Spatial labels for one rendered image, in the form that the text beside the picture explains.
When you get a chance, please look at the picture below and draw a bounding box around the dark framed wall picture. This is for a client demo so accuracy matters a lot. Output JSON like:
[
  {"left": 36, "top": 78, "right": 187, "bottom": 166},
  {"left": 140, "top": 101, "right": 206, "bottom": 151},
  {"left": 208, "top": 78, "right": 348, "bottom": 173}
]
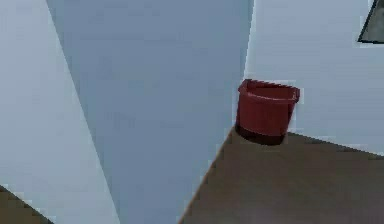
[{"left": 357, "top": 0, "right": 384, "bottom": 45}]

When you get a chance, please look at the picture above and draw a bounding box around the red plastic bucket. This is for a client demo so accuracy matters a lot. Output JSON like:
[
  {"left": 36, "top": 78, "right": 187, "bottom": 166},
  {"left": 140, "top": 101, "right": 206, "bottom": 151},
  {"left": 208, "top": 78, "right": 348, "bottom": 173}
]
[{"left": 234, "top": 78, "right": 301, "bottom": 146}]

